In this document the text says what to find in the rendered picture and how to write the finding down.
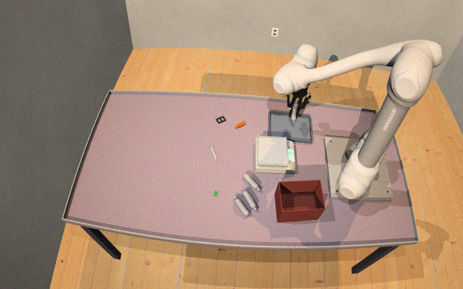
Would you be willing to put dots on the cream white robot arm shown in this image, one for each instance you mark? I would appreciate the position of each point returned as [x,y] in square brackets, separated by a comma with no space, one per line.
[412,65]

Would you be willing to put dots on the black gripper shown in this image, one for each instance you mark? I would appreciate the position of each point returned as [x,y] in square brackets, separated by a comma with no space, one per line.
[299,94]

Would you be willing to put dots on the red open box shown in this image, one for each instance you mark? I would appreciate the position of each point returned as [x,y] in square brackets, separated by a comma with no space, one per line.
[304,196]

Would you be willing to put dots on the white digital scale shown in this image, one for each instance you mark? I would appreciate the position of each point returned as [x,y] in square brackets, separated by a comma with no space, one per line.
[273,153]

